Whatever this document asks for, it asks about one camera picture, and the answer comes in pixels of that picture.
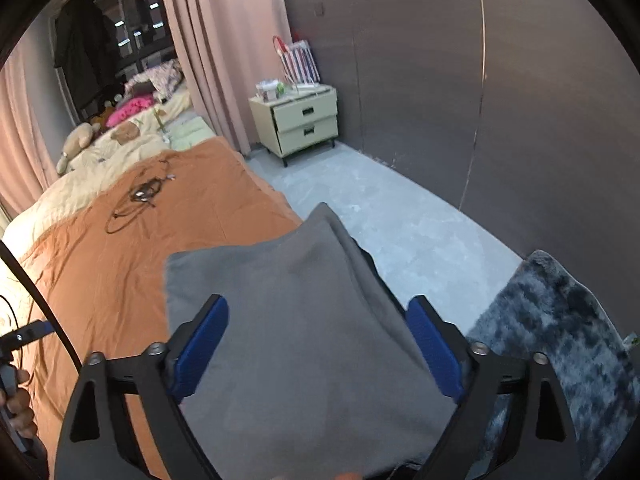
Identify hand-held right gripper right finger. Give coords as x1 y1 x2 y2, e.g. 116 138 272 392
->
406 295 585 480

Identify striped bag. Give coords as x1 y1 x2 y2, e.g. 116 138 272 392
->
272 35 321 86

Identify black hanging coat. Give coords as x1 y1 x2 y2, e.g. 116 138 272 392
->
52 0 118 111

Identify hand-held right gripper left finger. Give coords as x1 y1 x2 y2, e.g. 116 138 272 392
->
52 295 230 480

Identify grey t-shirt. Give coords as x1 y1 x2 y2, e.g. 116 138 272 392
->
165 202 468 480

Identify cream nightstand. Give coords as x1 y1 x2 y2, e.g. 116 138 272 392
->
249 85 340 168

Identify grey shaggy rug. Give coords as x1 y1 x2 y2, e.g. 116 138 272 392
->
462 250 640 480

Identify pink cloth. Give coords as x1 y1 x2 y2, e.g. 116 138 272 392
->
105 96 156 128

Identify orange blanket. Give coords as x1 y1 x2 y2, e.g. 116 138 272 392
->
0 137 303 480

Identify tangled black cables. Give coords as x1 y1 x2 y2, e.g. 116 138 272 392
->
105 159 177 234

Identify person's left hand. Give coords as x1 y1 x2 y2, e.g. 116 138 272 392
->
0 370 39 441

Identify cream plush toy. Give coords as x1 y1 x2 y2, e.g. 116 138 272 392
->
56 122 108 176

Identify floral cloth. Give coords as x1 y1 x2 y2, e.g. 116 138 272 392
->
125 59 183 101

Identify cream duvet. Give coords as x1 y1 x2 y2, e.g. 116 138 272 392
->
0 92 218 241

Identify pink curtain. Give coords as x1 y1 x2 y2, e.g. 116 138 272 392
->
0 52 61 203
157 0 291 157

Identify small clear containers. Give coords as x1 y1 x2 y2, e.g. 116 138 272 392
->
255 79 291 102

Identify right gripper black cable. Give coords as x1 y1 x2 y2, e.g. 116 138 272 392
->
0 240 82 367

